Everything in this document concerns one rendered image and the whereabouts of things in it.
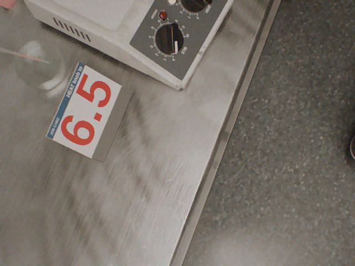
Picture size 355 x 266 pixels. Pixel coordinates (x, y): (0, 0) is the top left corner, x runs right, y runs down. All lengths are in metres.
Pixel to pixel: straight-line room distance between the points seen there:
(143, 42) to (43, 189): 0.20
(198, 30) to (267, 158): 0.80
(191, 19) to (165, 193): 0.19
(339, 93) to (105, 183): 0.92
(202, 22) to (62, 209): 0.26
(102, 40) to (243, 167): 0.83
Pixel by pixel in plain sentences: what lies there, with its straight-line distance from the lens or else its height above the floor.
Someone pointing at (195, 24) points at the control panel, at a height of 0.79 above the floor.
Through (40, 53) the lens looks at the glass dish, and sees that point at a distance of 0.79.
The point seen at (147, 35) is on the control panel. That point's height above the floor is 0.81.
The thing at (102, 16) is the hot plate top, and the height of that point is 0.84.
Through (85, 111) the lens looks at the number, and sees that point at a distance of 0.73.
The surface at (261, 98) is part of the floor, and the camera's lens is 1.54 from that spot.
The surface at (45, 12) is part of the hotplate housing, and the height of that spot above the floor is 0.80.
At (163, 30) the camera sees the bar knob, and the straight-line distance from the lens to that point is 0.71.
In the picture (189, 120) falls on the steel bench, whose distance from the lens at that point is 0.74.
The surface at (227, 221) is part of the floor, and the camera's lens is 1.47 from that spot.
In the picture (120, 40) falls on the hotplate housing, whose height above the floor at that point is 0.82.
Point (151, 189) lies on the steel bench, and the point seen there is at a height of 0.75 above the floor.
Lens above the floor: 1.46
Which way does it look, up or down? 75 degrees down
